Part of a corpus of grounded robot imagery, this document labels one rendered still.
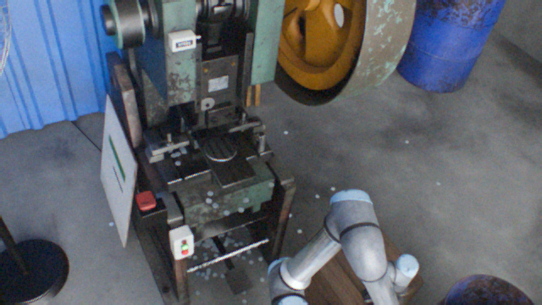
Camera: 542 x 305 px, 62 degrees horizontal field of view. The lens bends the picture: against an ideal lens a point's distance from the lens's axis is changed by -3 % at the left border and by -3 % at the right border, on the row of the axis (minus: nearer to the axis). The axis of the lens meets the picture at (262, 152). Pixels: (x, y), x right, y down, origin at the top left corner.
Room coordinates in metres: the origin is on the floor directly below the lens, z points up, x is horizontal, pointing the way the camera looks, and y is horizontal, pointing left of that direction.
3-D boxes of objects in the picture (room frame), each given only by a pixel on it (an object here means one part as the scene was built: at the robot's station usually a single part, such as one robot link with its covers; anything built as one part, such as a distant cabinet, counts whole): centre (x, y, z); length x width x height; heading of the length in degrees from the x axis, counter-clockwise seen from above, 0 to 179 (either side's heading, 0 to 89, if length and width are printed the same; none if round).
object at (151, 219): (0.96, 0.36, 0.62); 0.10 x 0.06 x 0.20; 123
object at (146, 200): (0.95, 0.38, 0.72); 0.07 x 0.06 x 0.08; 33
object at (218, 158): (1.18, 0.14, 0.72); 0.25 x 0.14 x 0.14; 33
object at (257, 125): (1.42, 0.09, 0.76); 0.17 x 0.06 x 0.10; 123
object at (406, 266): (0.87, -0.55, 0.66); 0.09 x 0.08 x 0.11; 102
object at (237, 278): (1.21, 0.16, 0.14); 0.59 x 0.10 x 0.05; 33
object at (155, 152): (1.23, 0.37, 0.76); 0.17 x 0.06 x 0.10; 123
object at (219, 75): (1.29, 0.21, 1.04); 0.17 x 0.15 x 0.30; 33
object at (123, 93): (1.29, 0.53, 0.45); 0.92 x 0.12 x 0.90; 33
